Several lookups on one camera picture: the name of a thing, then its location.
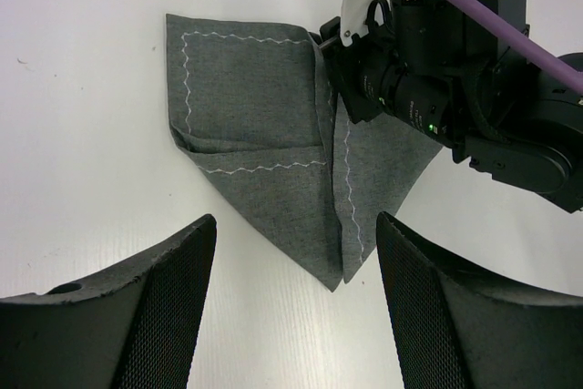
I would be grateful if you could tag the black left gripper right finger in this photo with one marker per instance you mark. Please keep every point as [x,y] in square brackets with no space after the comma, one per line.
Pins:
[458,325]

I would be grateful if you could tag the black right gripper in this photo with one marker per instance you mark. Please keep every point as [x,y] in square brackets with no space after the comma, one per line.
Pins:
[467,74]

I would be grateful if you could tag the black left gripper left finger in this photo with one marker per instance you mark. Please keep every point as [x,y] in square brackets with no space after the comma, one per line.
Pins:
[134,324]

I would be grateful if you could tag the grey cloth napkin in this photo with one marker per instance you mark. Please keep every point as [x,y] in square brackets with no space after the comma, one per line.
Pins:
[251,105]

